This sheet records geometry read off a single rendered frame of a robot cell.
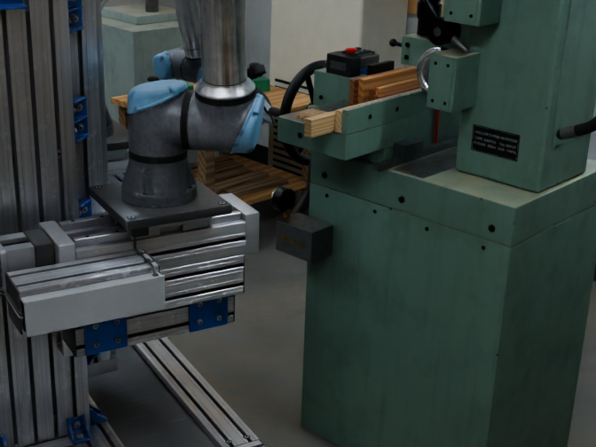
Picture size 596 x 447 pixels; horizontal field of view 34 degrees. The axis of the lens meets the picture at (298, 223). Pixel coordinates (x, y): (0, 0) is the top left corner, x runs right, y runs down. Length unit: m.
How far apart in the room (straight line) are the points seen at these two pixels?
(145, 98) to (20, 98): 0.25
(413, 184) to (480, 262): 0.23
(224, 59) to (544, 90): 0.70
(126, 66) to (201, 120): 2.60
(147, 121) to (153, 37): 2.56
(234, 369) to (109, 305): 1.21
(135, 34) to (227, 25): 2.60
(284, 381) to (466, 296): 0.89
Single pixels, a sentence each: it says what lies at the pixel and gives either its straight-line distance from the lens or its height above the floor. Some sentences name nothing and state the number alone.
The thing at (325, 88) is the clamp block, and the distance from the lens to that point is 2.47.
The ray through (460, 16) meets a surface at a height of 1.17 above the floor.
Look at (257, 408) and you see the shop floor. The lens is 2.80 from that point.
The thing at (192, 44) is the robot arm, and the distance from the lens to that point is 2.56.
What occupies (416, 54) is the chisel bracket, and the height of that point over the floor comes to 1.03.
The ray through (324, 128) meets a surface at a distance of 2.14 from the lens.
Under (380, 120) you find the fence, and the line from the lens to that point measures 2.23.
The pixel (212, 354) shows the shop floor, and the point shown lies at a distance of 3.07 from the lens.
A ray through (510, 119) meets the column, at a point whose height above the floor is 0.95.
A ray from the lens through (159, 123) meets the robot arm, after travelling 1.89.
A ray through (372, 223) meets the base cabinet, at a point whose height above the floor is 0.66.
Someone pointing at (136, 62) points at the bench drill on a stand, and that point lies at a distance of 4.40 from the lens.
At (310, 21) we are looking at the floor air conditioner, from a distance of 4.06.
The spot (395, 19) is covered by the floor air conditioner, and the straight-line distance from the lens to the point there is 4.02.
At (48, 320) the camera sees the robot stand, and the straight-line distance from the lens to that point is 1.80.
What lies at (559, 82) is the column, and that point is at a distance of 2.13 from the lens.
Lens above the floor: 1.49
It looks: 21 degrees down
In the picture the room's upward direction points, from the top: 2 degrees clockwise
